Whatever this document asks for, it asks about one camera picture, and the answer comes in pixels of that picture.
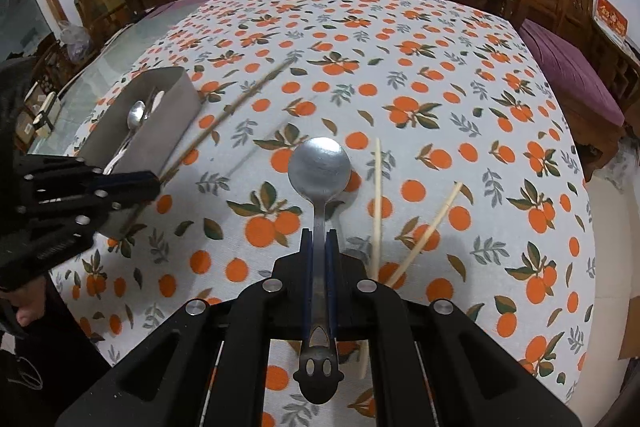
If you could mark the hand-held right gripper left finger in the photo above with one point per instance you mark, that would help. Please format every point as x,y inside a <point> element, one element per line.
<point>307,282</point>

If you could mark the light wooden chopstick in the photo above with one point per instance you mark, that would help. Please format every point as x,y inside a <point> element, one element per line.
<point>425,232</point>
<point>376,207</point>

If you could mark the crumpled plastic bag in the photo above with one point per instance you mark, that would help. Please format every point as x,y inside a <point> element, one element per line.
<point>75,39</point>

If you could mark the metal spoon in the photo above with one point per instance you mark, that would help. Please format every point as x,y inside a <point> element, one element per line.
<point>134,117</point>
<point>318,177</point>

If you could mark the brown wooden chopstick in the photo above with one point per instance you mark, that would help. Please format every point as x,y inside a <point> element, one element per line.
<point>250,92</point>
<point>200,139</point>

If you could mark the rectangular metal tray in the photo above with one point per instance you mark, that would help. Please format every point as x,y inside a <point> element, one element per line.
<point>145,127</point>

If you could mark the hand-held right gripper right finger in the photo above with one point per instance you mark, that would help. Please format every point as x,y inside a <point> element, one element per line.
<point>332,282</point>

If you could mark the red gift box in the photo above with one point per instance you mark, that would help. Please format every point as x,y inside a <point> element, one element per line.
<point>611,16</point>

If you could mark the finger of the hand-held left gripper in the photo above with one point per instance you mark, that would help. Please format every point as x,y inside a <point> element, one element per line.
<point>130,180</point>
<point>120,207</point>

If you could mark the purple armchair cushion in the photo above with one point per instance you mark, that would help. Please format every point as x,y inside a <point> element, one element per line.
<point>570,67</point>

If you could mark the orange fruit print tablecloth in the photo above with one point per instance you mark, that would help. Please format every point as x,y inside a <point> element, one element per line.
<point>425,107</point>

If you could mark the person's left hand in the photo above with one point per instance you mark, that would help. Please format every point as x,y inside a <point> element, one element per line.
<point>31,307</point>

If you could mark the glass top table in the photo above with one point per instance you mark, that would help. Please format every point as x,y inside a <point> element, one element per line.
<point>95,62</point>

